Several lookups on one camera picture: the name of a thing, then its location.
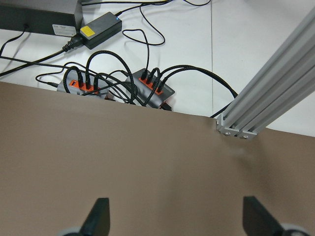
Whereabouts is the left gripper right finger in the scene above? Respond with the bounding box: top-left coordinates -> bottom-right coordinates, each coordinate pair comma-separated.
242,196 -> 284,236

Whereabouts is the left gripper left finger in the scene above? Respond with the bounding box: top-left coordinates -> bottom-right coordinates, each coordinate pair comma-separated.
80,198 -> 110,236

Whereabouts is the power strip with red switches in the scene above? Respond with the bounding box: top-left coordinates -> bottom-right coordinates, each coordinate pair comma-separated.
125,68 -> 176,111

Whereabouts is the black power adapter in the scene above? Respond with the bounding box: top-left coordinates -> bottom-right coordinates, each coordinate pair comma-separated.
80,12 -> 122,49

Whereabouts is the black equipment box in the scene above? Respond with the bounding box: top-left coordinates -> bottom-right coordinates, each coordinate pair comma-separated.
0,0 -> 83,37

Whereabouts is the aluminium frame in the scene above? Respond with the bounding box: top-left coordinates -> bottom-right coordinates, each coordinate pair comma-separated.
217,9 -> 315,139

